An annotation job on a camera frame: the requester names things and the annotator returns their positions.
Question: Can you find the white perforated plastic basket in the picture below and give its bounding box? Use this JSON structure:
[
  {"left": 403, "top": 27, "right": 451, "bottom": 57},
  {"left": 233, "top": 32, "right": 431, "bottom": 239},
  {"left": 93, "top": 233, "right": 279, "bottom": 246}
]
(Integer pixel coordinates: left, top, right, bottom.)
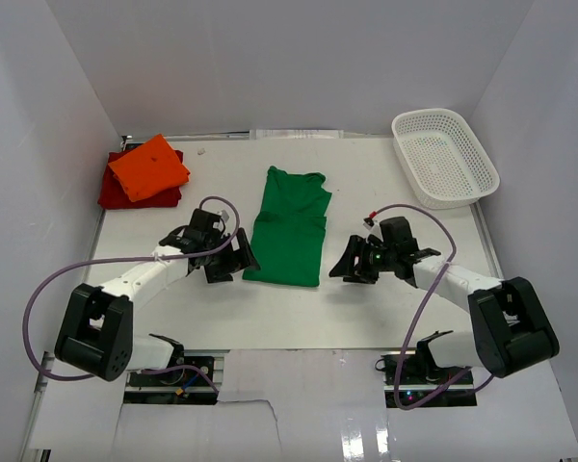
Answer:
[{"left": 391, "top": 108, "right": 500, "bottom": 210}]

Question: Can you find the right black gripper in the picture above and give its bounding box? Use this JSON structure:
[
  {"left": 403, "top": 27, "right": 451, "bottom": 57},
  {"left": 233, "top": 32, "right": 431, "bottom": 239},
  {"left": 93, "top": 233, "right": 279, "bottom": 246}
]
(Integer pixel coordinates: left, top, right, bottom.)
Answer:
[{"left": 328, "top": 235, "right": 397, "bottom": 285}]

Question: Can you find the green t shirt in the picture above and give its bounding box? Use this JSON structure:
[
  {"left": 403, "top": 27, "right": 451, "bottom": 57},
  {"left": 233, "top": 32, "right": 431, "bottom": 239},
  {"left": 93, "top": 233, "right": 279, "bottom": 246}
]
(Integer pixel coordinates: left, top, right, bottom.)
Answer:
[{"left": 243, "top": 166, "right": 332, "bottom": 289}]

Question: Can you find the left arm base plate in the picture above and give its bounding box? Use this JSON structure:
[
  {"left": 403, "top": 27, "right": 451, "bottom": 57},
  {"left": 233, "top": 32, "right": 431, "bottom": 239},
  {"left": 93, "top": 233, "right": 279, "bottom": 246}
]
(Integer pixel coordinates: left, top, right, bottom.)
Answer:
[{"left": 123, "top": 350, "right": 226, "bottom": 406}]

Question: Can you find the orange folded t shirt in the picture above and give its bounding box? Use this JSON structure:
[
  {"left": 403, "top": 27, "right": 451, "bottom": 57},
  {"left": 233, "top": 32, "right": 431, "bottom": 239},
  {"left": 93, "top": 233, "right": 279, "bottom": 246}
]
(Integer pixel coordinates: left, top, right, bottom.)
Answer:
[{"left": 108, "top": 134, "right": 190, "bottom": 202}]

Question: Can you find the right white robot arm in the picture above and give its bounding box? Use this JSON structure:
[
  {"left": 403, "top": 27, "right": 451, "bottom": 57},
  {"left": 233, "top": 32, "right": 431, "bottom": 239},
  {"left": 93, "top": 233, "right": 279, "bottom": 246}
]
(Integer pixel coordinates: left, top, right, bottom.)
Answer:
[{"left": 329, "top": 217, "right": 560, "bottom": 384}]

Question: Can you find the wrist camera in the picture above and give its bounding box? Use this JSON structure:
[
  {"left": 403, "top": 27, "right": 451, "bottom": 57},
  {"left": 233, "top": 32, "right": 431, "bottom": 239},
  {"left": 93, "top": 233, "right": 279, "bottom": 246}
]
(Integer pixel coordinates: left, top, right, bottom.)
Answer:
[
  {"left": 209, "top": 209, "right": 229, "bottom": 234},
  {"left": 363, "top": 213, "right": 383, "bottom": 241}
]

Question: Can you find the dark red folded t shirt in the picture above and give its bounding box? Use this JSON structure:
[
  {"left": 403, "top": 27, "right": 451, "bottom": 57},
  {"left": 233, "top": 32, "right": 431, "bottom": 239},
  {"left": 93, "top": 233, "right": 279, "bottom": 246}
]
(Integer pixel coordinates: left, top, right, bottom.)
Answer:
[{"left": 97, "top": 150, "right": 182, "bottom": 210}]

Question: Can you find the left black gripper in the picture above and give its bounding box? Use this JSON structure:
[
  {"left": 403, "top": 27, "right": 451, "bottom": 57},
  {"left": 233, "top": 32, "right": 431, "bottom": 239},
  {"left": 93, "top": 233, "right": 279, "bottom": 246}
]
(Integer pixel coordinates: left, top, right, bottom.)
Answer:
[{"left": 204, "top": 228, "right": 259, "bottom": 283}]

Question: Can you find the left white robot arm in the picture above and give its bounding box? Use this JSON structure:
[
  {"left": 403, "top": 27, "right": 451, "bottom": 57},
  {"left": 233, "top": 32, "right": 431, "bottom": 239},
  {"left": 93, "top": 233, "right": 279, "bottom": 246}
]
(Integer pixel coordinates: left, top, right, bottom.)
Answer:
[{"left": 54, "top": 209, "right": 260, "bottom": 384}]

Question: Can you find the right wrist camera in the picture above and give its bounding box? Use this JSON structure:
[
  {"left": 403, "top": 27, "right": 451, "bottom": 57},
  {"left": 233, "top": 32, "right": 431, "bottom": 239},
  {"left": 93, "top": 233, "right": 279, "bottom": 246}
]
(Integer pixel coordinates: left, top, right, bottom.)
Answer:
[{"left": 363, "top": 213, "right": 383, "bottom": 241}]

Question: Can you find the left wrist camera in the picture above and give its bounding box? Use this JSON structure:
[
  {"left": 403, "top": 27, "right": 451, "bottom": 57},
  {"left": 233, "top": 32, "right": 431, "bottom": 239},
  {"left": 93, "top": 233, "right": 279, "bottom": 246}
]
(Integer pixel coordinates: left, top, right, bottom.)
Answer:
[{"left": 209, "top": 209, "right": 229, "bottom": 234}]

